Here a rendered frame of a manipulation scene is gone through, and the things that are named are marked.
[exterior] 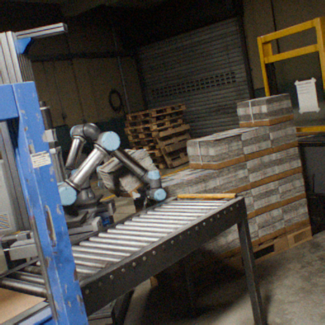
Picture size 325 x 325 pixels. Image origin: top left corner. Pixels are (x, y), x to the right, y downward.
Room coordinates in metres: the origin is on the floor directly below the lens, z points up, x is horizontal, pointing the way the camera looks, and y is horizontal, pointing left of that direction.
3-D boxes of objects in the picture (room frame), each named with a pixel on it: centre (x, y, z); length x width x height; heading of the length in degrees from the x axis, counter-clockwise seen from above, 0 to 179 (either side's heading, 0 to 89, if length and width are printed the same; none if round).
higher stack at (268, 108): (3.90, -0.95, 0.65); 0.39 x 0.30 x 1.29; 29
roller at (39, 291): (1.76, 0.62, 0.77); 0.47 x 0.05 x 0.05; 48
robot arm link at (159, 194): (2.86, 0.07, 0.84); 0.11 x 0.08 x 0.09; 28
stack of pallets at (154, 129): (10.39, -0.03, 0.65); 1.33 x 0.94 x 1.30; 142
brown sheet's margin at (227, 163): (3.62, -0.43, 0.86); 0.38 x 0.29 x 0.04; 29
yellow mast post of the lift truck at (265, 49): (4.40, -1.17, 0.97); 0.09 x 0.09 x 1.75; 29
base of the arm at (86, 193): (3.27, 0.62, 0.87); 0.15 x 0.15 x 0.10
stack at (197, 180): (3.55, -0.32, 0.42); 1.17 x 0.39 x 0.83; 119
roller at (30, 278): (1.80, 0.58, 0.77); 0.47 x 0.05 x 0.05; 48
